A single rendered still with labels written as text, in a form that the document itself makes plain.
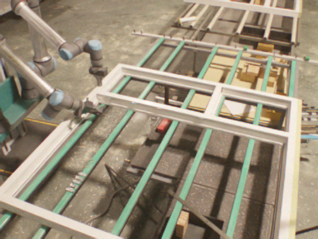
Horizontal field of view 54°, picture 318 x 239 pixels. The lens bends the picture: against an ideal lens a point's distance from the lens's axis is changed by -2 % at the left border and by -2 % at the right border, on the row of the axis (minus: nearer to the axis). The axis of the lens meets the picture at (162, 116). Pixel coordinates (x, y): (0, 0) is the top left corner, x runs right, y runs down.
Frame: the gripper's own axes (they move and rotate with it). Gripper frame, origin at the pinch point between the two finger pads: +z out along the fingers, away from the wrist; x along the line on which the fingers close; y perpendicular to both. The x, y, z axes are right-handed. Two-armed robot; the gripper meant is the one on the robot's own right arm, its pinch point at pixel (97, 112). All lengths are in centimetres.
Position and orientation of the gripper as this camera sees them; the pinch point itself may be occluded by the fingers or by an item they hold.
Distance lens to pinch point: 222.1
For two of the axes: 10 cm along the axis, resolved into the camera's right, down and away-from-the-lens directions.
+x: -7.4, 3.2, 6.0
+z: 6.7, 2.5, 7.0
